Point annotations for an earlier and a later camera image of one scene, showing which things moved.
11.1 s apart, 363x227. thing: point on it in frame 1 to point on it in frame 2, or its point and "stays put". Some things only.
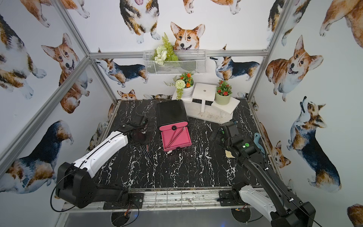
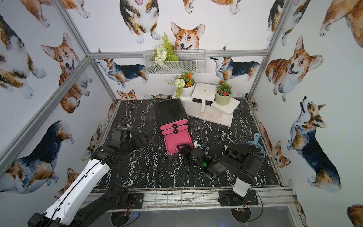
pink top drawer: x=173 y=126 stays put
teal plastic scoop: x=256 y=140 stays put
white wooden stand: x=203 y=104 stays put
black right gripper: x=220 y=134 to x=190 y=150
